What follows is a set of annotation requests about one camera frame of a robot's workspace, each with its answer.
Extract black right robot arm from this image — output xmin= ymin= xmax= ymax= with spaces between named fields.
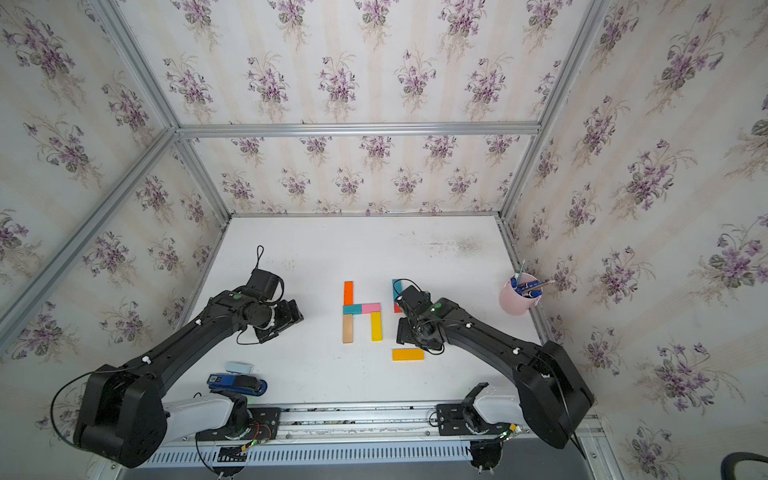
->
xmin=395 ymin=287 xmax=595 ymax=449

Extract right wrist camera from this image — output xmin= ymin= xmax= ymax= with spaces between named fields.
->
xmin=396 ymin=285 xmax=433 ymax=317

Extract small teal wooden block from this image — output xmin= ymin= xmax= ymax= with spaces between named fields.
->
xmin=343 ymin=304 xmax=363 ymax=315

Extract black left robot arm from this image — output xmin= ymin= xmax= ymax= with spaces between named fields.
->
xmin=73 ymin=290 xmax=304 ymax=468

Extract long teal wooden block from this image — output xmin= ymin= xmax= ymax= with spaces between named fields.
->
xmin=392 ymin=279 xmax=403 ymax=303

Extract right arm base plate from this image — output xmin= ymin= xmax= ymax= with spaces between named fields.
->
xmin=436 ymin=401 xmax=524 ymax=436

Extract blue stapler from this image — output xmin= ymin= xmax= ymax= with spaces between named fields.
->
xmin=207 ymin=373 xmax=268 ymax=397

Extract aluminium mounting rail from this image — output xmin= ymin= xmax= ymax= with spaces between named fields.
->
xmin=95 ymin=395 xmax=607 ymax=466

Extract pink wooden block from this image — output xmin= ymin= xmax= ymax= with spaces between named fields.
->
xmin=361 ymin=303 xmax=381 ymax=314

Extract light blue eraser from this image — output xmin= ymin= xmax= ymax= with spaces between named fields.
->
xmin=225 ymin=361 xmax=253 ymax=375

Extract amber yellow wooden block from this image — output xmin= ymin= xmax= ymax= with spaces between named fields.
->
xmin=392 ymin=349 xmax=425 ymax=362

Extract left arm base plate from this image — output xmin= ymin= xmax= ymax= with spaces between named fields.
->
xmin=195 ymin=407 xmax=282 ymax=443

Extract blue pens in cup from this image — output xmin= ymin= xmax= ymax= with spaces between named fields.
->
xmin=510 ymin=261 xmax=552 ymax=299

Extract pink pen cup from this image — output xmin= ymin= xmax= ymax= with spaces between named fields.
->
xmin=499 ymin=273 xmax=543 ymax=316

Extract natural wood block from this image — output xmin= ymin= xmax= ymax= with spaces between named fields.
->
xmin=342 ymin=315 xmax=354 ymax=344

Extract orange wooden block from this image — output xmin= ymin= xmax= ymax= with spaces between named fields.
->
xmin=343 ymin=281 xmax=354 ymax=306

